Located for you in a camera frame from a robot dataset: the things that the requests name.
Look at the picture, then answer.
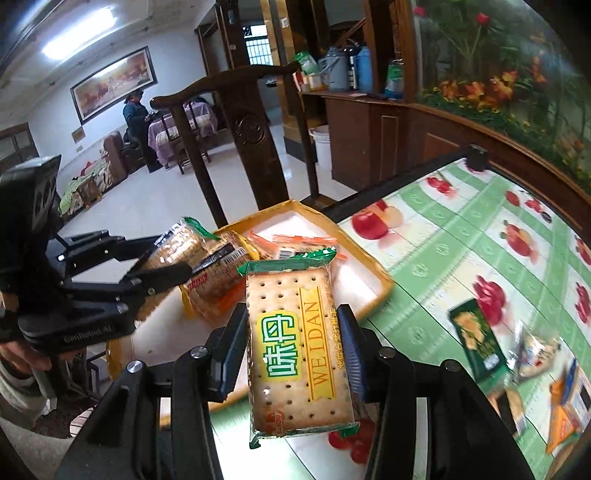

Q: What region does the small green-edged cracker pack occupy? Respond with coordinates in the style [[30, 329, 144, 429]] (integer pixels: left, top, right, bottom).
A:
[[134, 216, 223, 322]]

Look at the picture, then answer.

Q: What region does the dark green snack packet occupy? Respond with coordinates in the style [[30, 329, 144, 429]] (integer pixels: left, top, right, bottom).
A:
[[449, 299, 506, 382]]

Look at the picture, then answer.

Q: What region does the clear bag beige label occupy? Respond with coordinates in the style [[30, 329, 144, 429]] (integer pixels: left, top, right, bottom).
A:
[[512, 326, 560, 384]]

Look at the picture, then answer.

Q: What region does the orange cheese biscuit pack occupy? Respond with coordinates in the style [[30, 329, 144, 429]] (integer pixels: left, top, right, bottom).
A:
[[546, 378, 576, 455]]

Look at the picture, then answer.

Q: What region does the Weidan green cracker pack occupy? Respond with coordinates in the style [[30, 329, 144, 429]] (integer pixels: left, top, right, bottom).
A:
[[238, 249, 359, 449]]

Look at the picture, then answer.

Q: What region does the brown cracker pack yellow edge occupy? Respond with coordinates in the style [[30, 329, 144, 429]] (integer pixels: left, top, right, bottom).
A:
[[179, 230, 259, 323]]

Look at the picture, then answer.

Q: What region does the round crackers clear pack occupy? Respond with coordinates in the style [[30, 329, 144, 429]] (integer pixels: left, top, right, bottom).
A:
[[487, 386, 527, 439]]

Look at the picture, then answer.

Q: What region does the long cracker pack orange edge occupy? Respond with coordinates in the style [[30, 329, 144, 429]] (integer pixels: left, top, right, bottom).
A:
[[246, 232, 348, 261]]

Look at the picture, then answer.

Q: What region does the blue-edged cracker pack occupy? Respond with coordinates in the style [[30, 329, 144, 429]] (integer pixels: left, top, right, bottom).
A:
[[562, 359, 591, 434]]

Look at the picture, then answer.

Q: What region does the grey sleeve left forearm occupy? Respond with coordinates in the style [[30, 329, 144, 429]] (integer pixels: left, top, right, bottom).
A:
[[0, 360, 57, 430]]

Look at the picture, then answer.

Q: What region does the person's left hand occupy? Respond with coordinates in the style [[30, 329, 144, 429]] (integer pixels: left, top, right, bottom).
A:
[[0, 290, 84, 374]]

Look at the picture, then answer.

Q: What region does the yellow cardboard tray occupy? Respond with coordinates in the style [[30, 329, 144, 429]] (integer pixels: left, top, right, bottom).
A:
[[134, 201, 394, 436]]

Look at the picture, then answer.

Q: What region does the brown sofa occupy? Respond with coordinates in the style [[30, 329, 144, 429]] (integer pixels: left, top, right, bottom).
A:
[[57, 130, 144, 219]]

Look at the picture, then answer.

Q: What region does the person in blue jacket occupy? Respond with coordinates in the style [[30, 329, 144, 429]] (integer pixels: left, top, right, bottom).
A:
[[123, 89, 162, 173]]

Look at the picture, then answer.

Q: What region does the cloth-covered dining table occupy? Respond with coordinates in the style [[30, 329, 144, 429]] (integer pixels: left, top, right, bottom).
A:
[[148, 97, 217, 170]]

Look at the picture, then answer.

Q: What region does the green fruit-print tablecloth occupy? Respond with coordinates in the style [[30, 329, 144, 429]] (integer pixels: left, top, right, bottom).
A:
[[334, 158, 590, 479]]

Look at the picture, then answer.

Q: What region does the dark wooden chair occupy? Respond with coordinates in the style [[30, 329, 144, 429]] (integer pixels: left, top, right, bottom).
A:
[[150, 61, 335, 228]]

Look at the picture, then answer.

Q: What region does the white plastic bucket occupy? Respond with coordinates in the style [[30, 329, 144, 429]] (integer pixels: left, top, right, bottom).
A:
[[308, 125, 332, 171]]

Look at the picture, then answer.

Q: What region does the small black table clip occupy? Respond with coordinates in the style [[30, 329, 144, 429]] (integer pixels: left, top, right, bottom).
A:
[[465, 144, 489, 173]]

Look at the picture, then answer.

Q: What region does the grey kettle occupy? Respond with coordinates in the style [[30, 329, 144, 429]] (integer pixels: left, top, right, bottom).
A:
[[318, 46, 351, 92]]

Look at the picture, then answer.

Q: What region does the blue thermos jug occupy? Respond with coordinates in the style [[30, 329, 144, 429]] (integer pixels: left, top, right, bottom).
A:
[[353, 46, 373, 93]]

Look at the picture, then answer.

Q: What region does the floral glass screen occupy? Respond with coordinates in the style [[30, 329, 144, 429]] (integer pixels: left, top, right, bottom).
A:
[[412, 1, 590, 190]]

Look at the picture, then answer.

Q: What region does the framed wall painting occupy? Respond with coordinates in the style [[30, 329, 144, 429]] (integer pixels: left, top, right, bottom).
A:
[[70, 46, 157, 125]]

